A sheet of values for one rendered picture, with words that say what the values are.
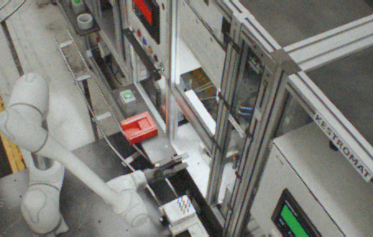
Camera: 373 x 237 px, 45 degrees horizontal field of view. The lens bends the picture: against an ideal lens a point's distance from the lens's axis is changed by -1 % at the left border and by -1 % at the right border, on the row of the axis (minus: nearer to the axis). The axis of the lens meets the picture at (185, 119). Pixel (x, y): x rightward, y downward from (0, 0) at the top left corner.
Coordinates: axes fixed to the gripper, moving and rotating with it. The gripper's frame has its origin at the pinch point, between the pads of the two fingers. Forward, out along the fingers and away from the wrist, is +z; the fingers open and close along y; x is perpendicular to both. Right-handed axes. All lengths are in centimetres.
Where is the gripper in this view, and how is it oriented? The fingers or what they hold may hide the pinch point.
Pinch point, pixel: (183, 161)
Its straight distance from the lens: 215.7
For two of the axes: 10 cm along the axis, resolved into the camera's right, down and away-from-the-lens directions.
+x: -4.7, -7.1, 5.2
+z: 8.8, -3.6, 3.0
